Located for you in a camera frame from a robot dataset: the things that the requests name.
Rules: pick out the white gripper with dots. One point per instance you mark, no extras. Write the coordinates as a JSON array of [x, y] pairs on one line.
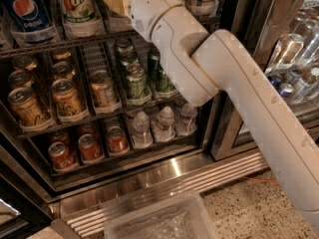
[[145, 7]]

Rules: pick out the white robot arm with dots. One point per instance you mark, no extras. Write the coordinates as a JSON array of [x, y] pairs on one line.
[[200, 64]]

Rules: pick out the green can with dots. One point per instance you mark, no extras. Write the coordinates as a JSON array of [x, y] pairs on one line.
[[153, 62], [128, 57], [122, 45], [163, 83], [136, 81]]

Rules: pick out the left white 7up can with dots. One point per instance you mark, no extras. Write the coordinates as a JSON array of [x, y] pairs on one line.
[[79, 17]]

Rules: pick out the middle green can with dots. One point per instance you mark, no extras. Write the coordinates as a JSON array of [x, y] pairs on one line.
[[128, 57]]

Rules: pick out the back right green can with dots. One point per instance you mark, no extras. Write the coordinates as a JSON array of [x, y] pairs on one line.
[[153, 62]]

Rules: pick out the back second-lane gold can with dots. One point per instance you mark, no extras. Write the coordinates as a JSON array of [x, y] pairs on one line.
[[61, 55]]

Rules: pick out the second-lane gold can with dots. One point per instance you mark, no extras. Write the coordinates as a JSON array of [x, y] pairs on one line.
[[61, 55], [63, 70], [67, 98]]

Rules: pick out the middle second-lane gold can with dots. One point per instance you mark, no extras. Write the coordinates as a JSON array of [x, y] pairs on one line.
[[63, 70]]

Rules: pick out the front right green can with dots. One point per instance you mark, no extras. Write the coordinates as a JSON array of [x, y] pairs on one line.
[[163, 83]]

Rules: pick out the blue Pepsi can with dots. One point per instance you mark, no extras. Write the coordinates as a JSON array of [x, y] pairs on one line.
[[28, 15]]

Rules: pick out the third-lane gold can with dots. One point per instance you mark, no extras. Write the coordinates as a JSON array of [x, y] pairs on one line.
[[103, 88]]

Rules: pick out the back left gold can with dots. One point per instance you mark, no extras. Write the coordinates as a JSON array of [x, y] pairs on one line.
[[27, 62]]

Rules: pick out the front second-lane gold can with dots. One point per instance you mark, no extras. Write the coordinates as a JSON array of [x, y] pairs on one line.
[[67, 98]]

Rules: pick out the middle left gold can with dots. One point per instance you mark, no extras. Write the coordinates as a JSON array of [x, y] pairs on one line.
[[20, 79]]

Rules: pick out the back middle red can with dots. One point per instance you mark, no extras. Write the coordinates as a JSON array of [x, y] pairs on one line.
[[87, 128]]

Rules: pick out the red can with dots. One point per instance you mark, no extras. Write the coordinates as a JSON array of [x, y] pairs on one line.
[[116, 140], [87, 128], [89, 147], [61, 156], [59, 135]]

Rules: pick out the right red can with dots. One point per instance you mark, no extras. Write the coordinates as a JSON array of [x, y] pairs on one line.
[[116, 140]]

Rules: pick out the front left gold can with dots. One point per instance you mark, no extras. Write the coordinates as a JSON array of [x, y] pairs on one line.
[[28, 107]]

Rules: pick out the back left red can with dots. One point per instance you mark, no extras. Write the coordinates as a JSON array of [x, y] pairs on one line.
[[59, 135]]

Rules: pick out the front middle red can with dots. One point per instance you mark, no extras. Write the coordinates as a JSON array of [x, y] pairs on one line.
[[89, 147]]

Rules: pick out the steel fridge glass door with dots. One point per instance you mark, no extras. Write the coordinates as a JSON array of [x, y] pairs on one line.
[[258, 24]]

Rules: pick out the front left red can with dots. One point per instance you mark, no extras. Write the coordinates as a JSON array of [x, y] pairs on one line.
[[61, 156]]

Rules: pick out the blue can behind door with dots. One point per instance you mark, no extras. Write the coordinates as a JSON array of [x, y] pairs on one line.
[[285, 91]]

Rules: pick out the steel fridge bottom grille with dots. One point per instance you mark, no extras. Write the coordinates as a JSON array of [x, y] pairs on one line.
[[84, 213]]

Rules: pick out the right water bottle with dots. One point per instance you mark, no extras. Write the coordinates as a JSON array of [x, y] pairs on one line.
[[186, 120]]

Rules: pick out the clear plastic bin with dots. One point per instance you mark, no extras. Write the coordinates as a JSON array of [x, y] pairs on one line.
[[182, 216]]

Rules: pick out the top wire shelf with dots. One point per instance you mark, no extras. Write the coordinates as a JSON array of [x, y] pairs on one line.
[[66, 44]]

